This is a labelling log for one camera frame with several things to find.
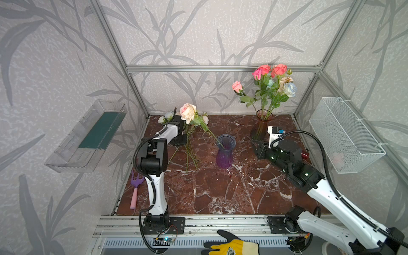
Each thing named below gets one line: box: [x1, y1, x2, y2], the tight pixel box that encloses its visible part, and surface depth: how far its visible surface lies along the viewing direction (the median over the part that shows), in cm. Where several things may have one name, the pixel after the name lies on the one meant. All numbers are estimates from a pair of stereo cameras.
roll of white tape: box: [321, 241, 331, 255], surface depth 68 cm
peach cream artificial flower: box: [277, 68, 294, 93], surface depth 87 cm
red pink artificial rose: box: [269, 63, 288, 119], surface depth 82 cm
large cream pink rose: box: [179, 103, 225, 150], surface depth 67 cm
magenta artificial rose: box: [251, 69, 267, 119], surface depth 84 cm
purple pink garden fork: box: [130, 170, 145, 210], surface depth 84 cm
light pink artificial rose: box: [231, 80, 258, 113], surface depth 84 cm
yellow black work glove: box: [201, 229, 260, 255], surface depth 68 cm
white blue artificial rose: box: [283, 82, 298, 98], surface depth 80 cm
